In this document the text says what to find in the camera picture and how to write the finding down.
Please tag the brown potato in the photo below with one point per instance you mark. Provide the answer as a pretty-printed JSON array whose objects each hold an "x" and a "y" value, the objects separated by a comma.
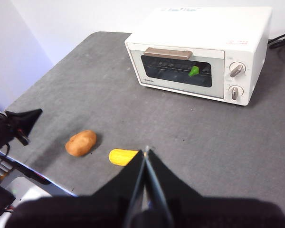
[{"x": 80, "y": 143}]

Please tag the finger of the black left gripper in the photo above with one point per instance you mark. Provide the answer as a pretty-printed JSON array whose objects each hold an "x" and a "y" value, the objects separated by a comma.
[
  {"x": 23, "y": 139},
  {"x": 26, "y": 120}
]

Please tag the beige knob slanted pointer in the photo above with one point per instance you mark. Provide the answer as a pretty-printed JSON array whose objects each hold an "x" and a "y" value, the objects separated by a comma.
[{"x": 236, "y": 70}]

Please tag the white Toshiba toaster oven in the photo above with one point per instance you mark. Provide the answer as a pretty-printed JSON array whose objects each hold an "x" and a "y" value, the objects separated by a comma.
[{"x": 204, "y": 26}]

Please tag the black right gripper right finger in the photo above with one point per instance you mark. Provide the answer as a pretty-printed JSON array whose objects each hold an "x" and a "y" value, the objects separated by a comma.
[{"x": 204, "y": 211}]

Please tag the beige knob upright pointer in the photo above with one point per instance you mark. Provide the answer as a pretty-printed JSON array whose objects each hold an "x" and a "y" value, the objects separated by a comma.
[{"x": 235, "y": 92}]

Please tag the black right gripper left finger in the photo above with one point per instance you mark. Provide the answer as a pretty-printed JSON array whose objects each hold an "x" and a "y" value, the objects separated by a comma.
[{"x": 97, "y": 211}]

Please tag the yellow corn cob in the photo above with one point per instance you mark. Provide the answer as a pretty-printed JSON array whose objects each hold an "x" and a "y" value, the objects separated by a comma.
[{"x": 122, "y": 157}]

